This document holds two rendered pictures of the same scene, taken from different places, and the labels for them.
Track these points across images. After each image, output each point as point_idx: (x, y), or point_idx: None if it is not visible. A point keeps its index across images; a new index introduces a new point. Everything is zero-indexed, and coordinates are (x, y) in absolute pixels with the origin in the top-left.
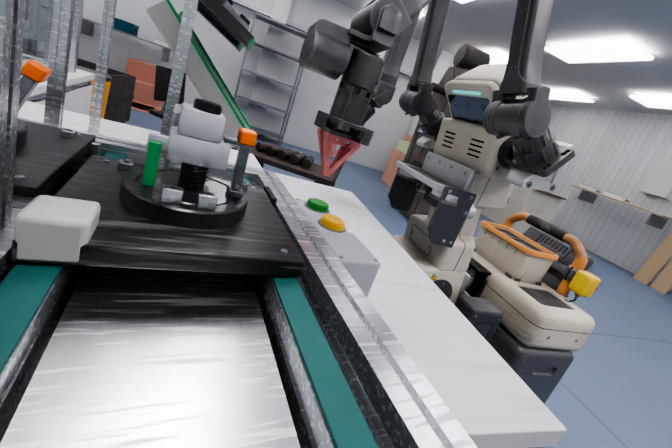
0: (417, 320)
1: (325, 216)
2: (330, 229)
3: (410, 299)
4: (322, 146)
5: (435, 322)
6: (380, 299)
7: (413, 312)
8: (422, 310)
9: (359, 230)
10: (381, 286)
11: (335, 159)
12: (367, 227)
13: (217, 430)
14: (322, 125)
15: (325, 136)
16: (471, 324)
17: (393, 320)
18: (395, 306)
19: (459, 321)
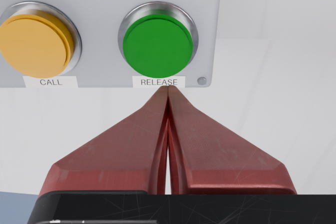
0: (13, 127)
1: (37, 27)
2: (0, 24)
3: (64, 144)
4: (153, 126)
5: (16, 150)
6: (50, 97)
7: (31, 131)
8: (40, 147)
9: (288, 167)
10: (88, 116)
11: (171, 167)
12: (301, 188)
13: None
14: (196, 223)
15: (71, 162)
16: (28, 193)
17: (0, 91)
18: (38, 112)
19: (30, 182)
